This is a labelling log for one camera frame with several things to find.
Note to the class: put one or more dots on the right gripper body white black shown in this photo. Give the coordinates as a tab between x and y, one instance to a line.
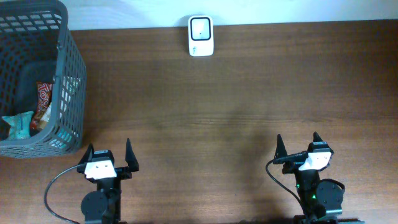
288	158

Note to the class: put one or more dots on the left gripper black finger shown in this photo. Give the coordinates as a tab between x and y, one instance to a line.
130	157
87	157

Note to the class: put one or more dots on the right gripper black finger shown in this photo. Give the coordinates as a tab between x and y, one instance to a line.
316	137
280	151

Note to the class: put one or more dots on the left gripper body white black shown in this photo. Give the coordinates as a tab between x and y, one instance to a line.
113	181

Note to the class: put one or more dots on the teal snack packet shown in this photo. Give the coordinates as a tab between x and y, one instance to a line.
19	125

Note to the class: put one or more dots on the red chocolate bar wrapper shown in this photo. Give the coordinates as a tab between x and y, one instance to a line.
44	92

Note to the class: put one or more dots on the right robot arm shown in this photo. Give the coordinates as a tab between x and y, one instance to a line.
320	199

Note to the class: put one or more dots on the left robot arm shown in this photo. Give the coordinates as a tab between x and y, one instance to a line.
103	205

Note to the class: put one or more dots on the white barcode scanner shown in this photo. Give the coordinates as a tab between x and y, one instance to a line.
200	36

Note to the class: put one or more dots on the dark grey plastic basket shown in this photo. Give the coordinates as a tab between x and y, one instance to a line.
37	46

